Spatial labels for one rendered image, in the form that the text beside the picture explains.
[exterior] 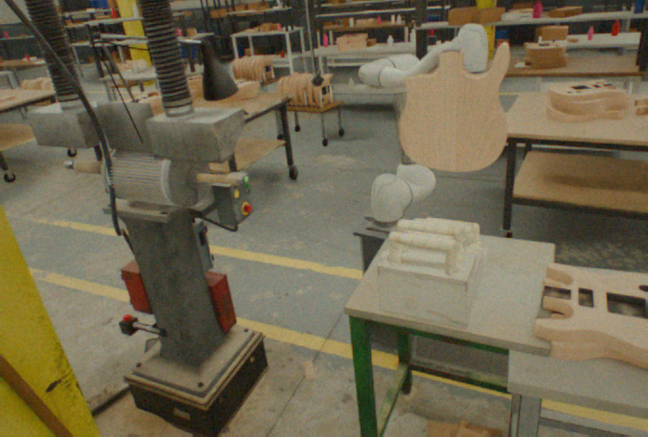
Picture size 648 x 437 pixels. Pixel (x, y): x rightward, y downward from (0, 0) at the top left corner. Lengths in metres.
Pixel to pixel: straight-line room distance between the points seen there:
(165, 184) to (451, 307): 1.11
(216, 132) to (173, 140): 0.19
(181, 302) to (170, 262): 0.21
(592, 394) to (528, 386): 0.15
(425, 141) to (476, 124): 0.18
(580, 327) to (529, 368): 0.18
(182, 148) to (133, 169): 0.36
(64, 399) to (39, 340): 0.17
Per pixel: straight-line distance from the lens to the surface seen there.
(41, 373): 1.22
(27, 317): 1.16
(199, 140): 1.65
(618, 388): 1.50
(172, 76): 1.69
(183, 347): 2.46
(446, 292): 1.46
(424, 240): 1.39
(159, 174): 1.92
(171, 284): 2.22
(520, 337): 1.53
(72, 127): 2.10
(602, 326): 1.53
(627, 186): 3.78
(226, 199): 2.17
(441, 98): 1.60
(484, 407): 2.57
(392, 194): 2.37
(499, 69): 1.55
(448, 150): 1.65
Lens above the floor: 1.92
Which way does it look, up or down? 25 degrees down
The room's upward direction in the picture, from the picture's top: 6 degrees counter-clockwise
